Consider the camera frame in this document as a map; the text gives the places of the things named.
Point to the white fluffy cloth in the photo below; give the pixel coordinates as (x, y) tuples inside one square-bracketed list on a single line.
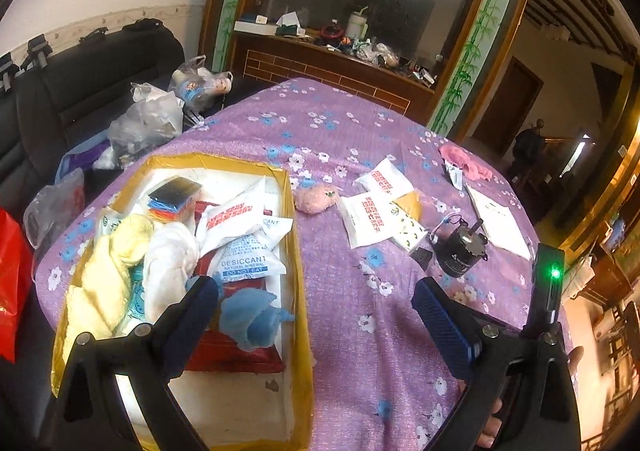
[(169, 262)]

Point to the white red-text snack packet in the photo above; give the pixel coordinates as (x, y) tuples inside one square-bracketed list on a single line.
[(385, 178)]

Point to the white green-pattern packet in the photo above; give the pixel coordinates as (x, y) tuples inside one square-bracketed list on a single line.
[(408, 233)]

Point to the white blue desiccant packet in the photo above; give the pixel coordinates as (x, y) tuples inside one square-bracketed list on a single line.
[(251, 256)]

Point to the clear plastic bag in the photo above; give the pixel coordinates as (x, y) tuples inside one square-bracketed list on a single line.
[(154, 118)]

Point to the pink cloth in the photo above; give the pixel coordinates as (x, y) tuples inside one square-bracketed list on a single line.
[(471, 167)]

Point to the red plastic bag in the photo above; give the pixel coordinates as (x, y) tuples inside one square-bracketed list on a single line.
[(15, 282)]

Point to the blue fluffy cloth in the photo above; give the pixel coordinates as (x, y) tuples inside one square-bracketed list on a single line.
[(246, 315)]

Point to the black electric motor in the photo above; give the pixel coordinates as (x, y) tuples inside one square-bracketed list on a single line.
[(458, 246)]

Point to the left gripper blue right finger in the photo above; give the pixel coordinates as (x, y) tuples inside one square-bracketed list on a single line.
[(451, 326)]

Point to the colourful sponge stack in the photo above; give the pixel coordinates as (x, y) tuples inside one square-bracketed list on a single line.
[(173, 200)]

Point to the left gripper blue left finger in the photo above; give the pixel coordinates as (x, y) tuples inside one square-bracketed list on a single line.
[(182, 325)]

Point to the white paper booklet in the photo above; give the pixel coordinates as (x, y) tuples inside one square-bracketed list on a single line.
[(499, 224)]

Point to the black leather sofa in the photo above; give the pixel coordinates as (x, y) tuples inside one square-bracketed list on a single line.
[(48, 112)]

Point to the pink plush toy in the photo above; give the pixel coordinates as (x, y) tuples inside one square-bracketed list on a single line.
[(316, 199)]

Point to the plastic bag with bottles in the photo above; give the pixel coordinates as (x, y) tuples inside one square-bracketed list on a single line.
[(196, 86)]

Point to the gold cardboard box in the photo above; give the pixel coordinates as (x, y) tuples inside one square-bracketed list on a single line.
[(114, 394)]

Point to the yellow snack packet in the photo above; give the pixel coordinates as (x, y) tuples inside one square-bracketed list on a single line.
[(410, 203)]

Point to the wooden cabinet with glass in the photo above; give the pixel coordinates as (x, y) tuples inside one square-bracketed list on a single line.
[(423, 58)]

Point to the purple floral tablecloth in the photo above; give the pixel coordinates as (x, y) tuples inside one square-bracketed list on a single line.
[(379, 380)]

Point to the yellow fluffy cloth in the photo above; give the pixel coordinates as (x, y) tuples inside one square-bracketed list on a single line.
[(101, 301)]

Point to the small white printed packet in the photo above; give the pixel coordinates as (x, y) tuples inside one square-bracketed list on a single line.
[(455, 175)]

